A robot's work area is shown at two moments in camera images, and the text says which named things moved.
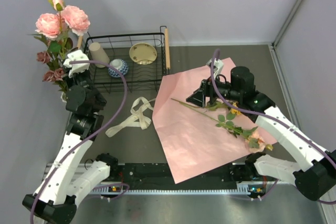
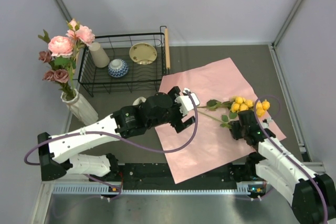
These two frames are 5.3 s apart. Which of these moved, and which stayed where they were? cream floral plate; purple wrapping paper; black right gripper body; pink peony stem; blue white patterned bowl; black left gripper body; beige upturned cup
Moved: black left gripper body; black right gripper body; pink peony stem
Stayed: beige upturned cup; cream floral plate; blue white patterned bowl; purple wrapping paper
